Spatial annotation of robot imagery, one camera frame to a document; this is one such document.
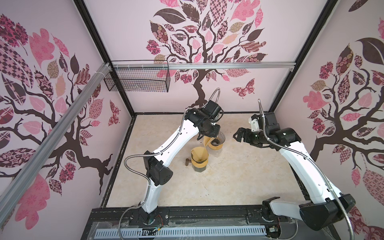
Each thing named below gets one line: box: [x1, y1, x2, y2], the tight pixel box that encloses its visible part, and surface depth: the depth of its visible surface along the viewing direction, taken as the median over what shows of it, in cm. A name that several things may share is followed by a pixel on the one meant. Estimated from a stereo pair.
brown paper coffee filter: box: [191, 146, 209, 162], surface depth 82 cm
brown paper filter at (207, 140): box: [203, 135, 215, 147], surface depth 79 cm
